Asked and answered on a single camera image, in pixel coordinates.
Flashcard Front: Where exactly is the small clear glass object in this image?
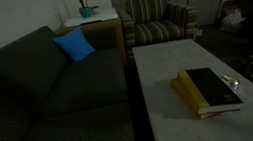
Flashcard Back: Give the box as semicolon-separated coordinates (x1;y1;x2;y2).
220;71;242;94

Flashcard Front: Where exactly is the white plastic bag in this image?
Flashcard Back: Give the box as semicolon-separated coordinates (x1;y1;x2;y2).
218;7;246;34

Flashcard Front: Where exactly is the black book yellow spine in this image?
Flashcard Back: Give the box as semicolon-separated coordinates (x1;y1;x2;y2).
176;61;246;119

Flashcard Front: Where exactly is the yellow reddish book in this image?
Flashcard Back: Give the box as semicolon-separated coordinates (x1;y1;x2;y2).
169;69;223;124

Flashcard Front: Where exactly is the striped armchair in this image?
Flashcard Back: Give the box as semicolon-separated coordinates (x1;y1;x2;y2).
116;0;204;54

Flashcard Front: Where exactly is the wooden side table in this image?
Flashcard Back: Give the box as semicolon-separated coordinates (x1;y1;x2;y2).
53;15;130;76

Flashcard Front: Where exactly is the small white pot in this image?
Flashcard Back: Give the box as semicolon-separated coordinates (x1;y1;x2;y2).
90;4;102;15

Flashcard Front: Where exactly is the teal plant pot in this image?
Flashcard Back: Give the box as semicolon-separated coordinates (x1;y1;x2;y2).
78;5;94;20

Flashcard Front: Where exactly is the blue cushion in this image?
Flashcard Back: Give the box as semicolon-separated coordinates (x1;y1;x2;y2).
50;25;99;67

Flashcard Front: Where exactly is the dark grey sofa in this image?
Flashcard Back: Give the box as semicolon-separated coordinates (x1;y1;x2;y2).
0;14;141;141

